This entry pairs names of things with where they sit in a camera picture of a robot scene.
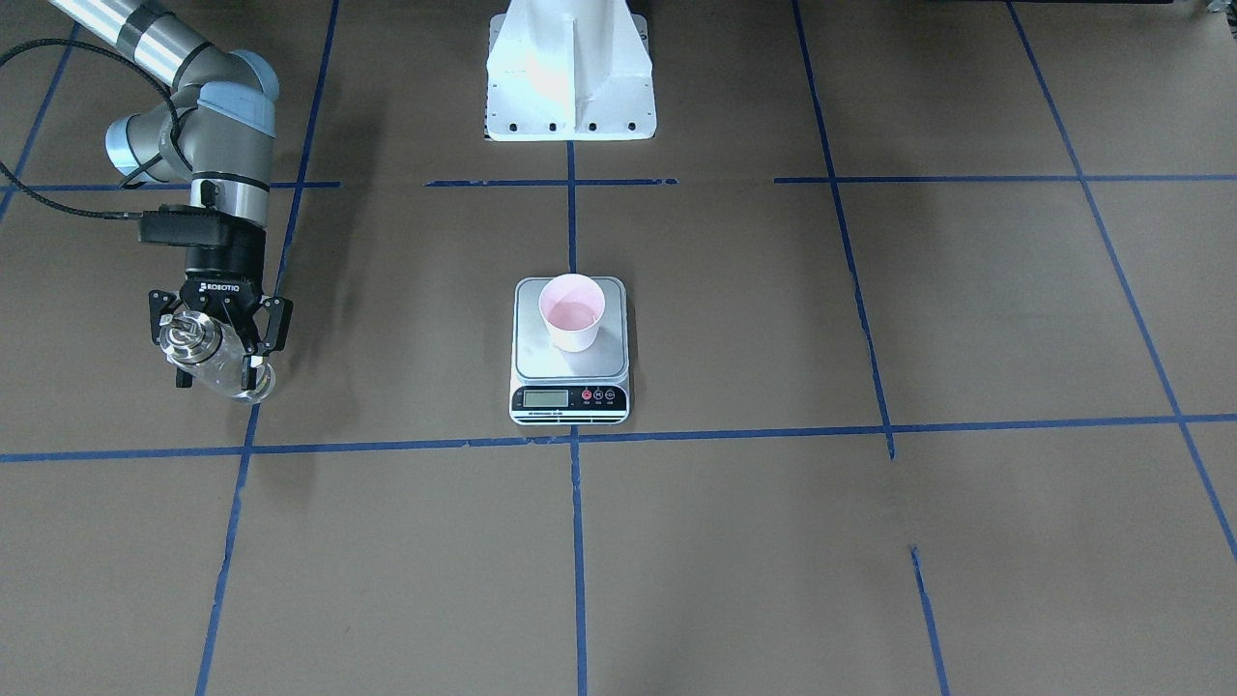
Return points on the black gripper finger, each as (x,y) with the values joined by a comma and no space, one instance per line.
(257,375)
(177,339)

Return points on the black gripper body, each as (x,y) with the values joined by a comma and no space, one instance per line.
(224,274)

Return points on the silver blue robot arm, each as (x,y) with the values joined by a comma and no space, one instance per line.
(214,129)

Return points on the silver digital kitchen scale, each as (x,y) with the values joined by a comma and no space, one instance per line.
(550,386)

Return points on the pink plastic cup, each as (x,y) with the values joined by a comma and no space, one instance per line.
(571,308)

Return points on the brown paper table cover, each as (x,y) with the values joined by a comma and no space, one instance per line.
(931,326)

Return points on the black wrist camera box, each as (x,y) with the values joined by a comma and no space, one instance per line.
(185,226)

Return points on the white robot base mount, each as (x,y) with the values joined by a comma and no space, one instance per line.
(569,71)

